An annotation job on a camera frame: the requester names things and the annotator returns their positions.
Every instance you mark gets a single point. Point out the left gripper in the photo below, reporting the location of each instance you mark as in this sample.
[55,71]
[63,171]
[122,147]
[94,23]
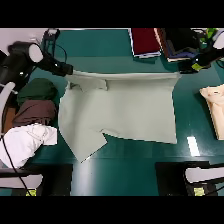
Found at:
[62,69]

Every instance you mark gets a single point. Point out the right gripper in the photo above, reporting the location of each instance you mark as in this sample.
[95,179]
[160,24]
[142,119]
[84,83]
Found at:
[189,66]

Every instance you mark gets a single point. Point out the pale grey T-shirt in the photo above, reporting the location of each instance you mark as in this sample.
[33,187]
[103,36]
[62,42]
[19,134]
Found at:
[126,110]

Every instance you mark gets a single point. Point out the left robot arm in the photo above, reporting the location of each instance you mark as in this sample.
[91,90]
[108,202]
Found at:
[20,58]

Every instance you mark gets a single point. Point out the dark green garment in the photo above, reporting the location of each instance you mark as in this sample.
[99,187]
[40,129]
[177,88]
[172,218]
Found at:
[37,89]

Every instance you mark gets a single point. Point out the cream garment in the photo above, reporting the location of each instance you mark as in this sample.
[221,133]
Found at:
[217,106]

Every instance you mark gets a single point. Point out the dark red garment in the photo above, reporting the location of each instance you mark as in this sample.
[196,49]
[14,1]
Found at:
[145,40]

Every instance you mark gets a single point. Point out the brown garment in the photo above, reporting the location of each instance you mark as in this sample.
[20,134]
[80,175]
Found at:
[35,112]

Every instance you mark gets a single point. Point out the white garment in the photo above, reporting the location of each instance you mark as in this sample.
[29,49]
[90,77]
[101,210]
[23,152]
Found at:
[23,143]

